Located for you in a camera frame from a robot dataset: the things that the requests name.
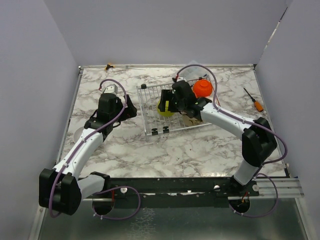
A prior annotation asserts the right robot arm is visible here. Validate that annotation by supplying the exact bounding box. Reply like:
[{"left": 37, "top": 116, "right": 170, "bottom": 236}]
[{"left": 158, "top": 80, "right": 278, "bottom": 196}]

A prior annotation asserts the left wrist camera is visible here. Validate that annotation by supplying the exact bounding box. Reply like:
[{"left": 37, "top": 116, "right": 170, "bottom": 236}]
[{"left": 103, "top": 84, "right": 118, "bottom": 94}]

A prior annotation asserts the purple cable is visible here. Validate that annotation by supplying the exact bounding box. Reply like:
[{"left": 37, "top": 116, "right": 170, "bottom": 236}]
[
  {"left": 48, "top": 79, "right": 142, "bottom": 221},
  {"left": 174, "top": 64, "right": 288, "bottom": 218}
]

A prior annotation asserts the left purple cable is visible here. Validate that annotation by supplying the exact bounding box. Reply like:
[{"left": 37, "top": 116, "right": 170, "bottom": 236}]
[{"left": 48, "top": 79, "right": 142, "bottom": 221}]

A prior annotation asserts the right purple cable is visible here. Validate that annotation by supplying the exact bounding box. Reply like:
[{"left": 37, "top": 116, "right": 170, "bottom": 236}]
[{"left": 174, "top": 64, "right": 288, "bottom": 218}]

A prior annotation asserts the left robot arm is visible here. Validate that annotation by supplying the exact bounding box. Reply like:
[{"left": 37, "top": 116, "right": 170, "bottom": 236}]
[{"left": 38, "top": 93, "right": 137, "bottom": 215}]

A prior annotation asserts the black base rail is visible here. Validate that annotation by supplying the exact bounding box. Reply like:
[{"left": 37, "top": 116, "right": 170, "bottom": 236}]
[{"left": 85, "top": 177, "right": 259, "bottom": 209}]

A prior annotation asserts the beige ceramic bowl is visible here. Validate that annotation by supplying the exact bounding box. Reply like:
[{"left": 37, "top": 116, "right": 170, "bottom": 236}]
[{"left": 182, "top": 114, "right": 203, "bottom": 127}]

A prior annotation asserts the clear plastic container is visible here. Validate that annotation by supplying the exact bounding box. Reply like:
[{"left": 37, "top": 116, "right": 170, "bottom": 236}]
[{"left": 178, "top": 66, "right": 208, "bottom": 81}]

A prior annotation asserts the silver wire dish rack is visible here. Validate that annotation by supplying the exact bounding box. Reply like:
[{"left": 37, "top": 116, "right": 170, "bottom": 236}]
[{"left": 137, "top": 83, "right": 207, "bottom": 136}]

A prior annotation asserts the orange handled screwdriver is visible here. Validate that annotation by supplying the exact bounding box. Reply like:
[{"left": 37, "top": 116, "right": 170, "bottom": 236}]
[{"left": 243, "top": 88, "right": 264, "bottom": 113}]

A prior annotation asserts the yellow white bowl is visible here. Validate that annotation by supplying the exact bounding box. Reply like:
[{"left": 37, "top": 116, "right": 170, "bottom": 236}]
[{"left": 156, "top": 100, "right": 175, "bottom": 117}]

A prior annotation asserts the orange plastic bowl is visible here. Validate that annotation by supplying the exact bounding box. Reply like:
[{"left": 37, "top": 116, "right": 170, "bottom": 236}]
[{"left": 192, "top": 79, "right": 213, "bottom": 98}]

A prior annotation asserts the yellow black small clamp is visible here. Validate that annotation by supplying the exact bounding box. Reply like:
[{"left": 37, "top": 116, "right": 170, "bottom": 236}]
[{"left": 105, "top": 64, "right": 115, "bottom": 71}]

